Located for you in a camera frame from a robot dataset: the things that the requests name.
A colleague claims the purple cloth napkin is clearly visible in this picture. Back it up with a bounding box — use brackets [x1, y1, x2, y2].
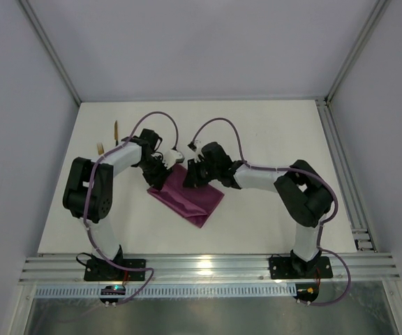
[147, 165, 224, 228]

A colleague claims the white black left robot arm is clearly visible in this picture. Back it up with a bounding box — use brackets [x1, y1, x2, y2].
[63, 129, 172, 269]

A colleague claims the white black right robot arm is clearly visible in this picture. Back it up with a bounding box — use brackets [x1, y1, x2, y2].
[183, 141, 336, 277]

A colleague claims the left controller board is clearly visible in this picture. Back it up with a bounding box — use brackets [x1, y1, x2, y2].
[98, 285, 126, 306]

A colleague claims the controller board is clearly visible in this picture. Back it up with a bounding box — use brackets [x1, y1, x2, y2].
[294, 285, 320, 306]
[98, 285, 126, 306]

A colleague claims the right controller board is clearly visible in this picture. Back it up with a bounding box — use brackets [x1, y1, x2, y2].
[294, 285, 320, 306]

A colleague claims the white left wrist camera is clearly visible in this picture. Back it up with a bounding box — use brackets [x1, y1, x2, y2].
[163, 149, 185, 169]

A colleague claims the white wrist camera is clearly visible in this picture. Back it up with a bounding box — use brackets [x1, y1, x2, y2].
[187, 140, 202, 153]
[163, 149, 185, 169]

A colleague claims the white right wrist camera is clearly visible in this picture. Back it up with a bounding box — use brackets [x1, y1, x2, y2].
[187, 140, 202, 153]

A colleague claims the gold fork black handle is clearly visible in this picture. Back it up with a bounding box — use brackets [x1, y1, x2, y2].
[96, 142, 105, 155]

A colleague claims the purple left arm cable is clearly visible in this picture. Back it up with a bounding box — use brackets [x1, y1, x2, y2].
[81, 111, 180, 308]

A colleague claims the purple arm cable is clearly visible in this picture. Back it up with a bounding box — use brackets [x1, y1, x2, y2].
[81, 111, 180, 308]
[192, 117, 352, 308]

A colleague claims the gold knife black handle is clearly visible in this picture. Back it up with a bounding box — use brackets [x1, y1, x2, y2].
[114, 120, 119, 146]

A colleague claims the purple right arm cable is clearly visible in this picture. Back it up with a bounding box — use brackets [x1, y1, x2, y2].
[192, 117, 352, 308]

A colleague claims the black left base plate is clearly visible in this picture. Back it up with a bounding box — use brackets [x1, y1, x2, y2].
[84, 258, 147, 282]

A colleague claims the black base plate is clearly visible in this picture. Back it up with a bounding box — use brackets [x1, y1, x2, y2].
[268, 253, 334, 279]
[84, 258, 147, 282]

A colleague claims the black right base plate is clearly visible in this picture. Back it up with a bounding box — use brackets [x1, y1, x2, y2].
[268, 253, 334, 279]

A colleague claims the aluminium front rail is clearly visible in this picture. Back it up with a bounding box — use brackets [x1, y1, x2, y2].
[19, 253, 400, 284]

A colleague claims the aluminium rail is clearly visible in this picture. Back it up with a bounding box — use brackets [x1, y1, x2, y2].
[19, 253, 400, 284]
[315, 98, 378, 253]

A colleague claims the slotted grey cable duct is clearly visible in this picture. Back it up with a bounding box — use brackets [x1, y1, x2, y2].
[33, 282, 296, 299]

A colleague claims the aluminium right side rail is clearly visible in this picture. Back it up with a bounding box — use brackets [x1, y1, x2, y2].
[315, 98, 378, 253]

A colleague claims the left corner frame post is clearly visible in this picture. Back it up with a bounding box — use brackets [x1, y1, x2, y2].
[17, 0, 82, 107]

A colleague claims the corner frame post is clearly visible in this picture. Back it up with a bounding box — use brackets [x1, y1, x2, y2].
[325, 0, 391, 105]
[17, 0, 82, 107]

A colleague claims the right corner frame post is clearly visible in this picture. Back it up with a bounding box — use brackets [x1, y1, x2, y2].
[325, 0, 391, 105]

